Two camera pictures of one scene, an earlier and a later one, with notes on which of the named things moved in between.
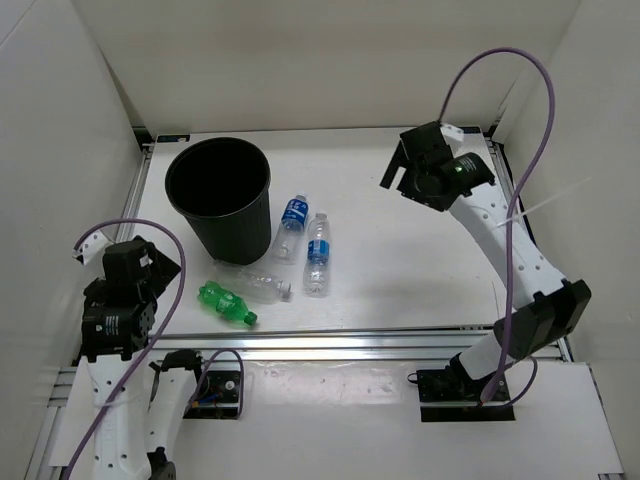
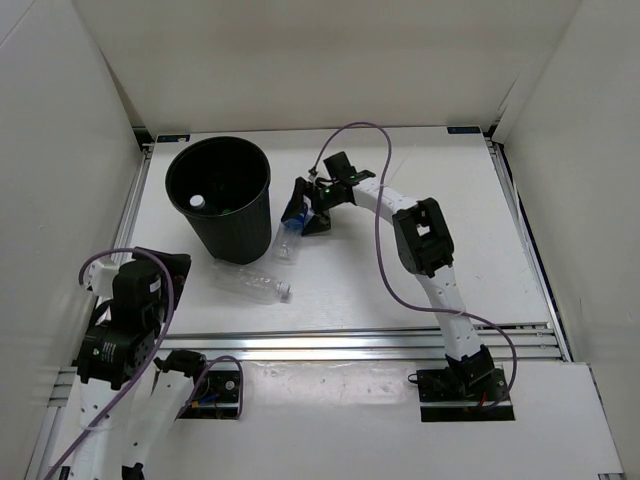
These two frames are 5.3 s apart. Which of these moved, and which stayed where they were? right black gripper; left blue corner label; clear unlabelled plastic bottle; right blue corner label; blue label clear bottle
Moved: right black gripper; blue label clear bottle
Stayed: left blue corner label; clear unlabelled plastic bottle; right blue corner label
